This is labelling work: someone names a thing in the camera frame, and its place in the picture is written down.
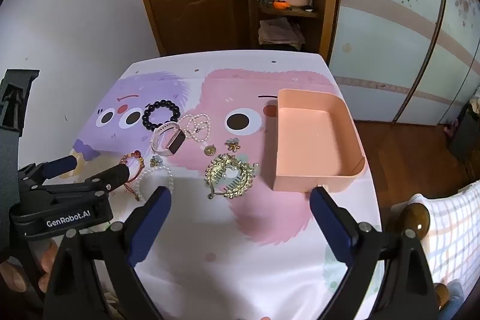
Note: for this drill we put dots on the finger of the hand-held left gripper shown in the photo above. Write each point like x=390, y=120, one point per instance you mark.
x=112, y=175
x=62, y=164

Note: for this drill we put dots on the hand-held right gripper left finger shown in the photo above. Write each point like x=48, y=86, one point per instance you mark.
x=150, y=226

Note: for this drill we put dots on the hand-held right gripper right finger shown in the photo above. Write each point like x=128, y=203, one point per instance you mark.
x=330, y=222

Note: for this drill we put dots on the grey flower brooch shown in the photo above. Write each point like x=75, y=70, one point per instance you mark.
x=155, y=160
x=232, y=144

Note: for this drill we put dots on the smart watch pink band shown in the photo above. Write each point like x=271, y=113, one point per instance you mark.
x=174, y=142

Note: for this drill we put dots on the pink plastic tray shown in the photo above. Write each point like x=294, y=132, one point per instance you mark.
x=307, y=140

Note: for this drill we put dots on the gold pearl hair comb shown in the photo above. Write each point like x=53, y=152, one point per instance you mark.
x=217, y=170

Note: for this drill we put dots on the person's left hand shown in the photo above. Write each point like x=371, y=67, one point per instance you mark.
x=48, y=260

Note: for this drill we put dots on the cartoon printed tablecloth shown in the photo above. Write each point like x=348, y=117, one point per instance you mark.
x=232, y=248

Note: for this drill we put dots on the gold coin pendant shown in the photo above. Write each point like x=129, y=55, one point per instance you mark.
x=210, y=149

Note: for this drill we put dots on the plaid blanket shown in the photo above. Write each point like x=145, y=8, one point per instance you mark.
x=457, y=230

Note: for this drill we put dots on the dark bin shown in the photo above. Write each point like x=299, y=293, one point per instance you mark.
x=467, y=132

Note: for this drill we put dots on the pale blue wardrobe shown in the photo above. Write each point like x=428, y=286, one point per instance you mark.
x=386, y=42

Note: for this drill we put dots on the folded beige cloths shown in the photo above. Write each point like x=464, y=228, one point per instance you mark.
x=281, y=31

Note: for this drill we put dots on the small orange object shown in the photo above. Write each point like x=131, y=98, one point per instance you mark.
x=279, y=4

